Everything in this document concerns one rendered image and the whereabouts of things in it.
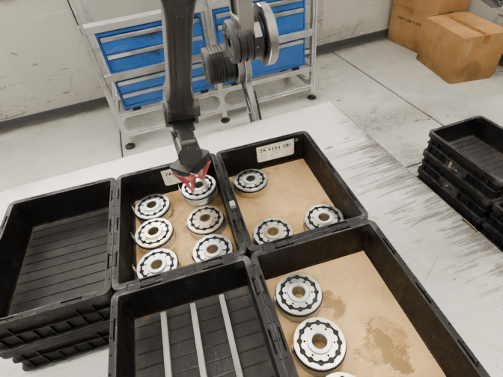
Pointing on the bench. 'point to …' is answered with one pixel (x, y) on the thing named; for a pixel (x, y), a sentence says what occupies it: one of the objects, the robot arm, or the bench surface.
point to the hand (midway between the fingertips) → (196, 182)
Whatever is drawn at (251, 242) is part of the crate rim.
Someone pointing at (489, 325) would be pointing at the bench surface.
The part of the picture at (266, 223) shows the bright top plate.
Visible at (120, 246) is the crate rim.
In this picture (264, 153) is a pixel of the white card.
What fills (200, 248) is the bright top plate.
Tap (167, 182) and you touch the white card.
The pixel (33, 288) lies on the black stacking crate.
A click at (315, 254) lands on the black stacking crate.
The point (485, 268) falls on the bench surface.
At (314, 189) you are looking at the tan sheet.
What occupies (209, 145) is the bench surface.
